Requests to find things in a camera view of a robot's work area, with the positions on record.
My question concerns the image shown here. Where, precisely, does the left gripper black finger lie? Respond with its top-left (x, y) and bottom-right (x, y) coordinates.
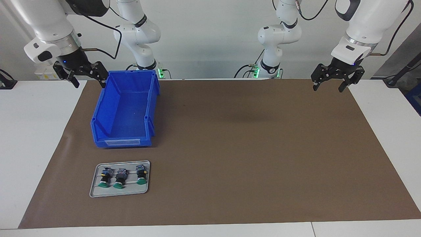
top-left (339, 67), bottom-right (365, 93)
top-left (311, 64), bottom-right (331, 92)

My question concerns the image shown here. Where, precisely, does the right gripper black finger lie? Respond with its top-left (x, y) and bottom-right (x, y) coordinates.
top-left (53, 62), bottom-right (80, 89)
top-left (80, 61), bottom-right (109, 89)

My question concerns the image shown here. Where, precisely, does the green push button switch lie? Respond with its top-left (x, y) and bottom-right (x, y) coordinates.
top-left (98, 167), bottom-right (114, 188)
top-left (136, 164), bottom-right (148, 185)
top-left (113, 168), bottom-right (128, 189)

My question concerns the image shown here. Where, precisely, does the black stand pole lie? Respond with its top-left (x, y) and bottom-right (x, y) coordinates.
top-left (383, 53), bottom-right (421, 88)

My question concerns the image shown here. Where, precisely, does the blue plastic storage bin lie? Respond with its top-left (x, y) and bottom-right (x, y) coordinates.
top-left (90, 70), bottom-right (161, 148)

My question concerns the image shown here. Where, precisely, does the black table clamp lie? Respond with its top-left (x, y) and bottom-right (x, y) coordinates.
top-left (0, 69), bottom-right (17, 90)

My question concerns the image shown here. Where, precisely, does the blue crate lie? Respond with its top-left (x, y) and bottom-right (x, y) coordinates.
top-left (405, 84), bottom-right (421, 116)

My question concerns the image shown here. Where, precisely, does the silver metal tray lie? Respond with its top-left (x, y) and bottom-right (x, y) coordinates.
top-left (89, 160), bottom-right (151, 198)

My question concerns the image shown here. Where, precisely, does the brown table mat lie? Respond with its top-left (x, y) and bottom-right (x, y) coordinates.
top-left (18, 78), bottom-right (421, 229)

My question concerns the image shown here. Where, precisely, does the white wall socket box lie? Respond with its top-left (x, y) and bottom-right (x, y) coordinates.
top-left (35, 64), bottom-right (71, 80)

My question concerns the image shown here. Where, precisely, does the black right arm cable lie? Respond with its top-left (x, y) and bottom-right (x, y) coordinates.
top-left (77, 7), bottom-right (123, 60)

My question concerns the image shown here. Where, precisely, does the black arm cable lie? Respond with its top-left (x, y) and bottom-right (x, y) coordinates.
top-left (77, 7), bottom-right (123, 60)
top-left (296, 0), bottom-right (414, 56)

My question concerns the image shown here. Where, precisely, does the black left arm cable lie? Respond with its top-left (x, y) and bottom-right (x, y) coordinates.
top-left (296, 0), bottom-right (414, 56)

